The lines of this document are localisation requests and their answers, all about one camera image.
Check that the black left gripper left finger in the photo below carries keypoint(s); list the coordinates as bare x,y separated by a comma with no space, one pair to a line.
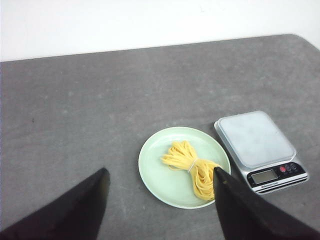
75,215

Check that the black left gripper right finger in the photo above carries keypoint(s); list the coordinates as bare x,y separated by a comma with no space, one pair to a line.
244,215

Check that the yellow vermicelli noodle bundle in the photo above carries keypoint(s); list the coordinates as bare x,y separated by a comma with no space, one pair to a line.
182,156

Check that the silver digital kitchen scale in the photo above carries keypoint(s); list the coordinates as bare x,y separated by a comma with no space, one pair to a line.
261,152

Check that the light green round plate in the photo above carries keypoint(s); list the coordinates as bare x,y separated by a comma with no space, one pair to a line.
174,187

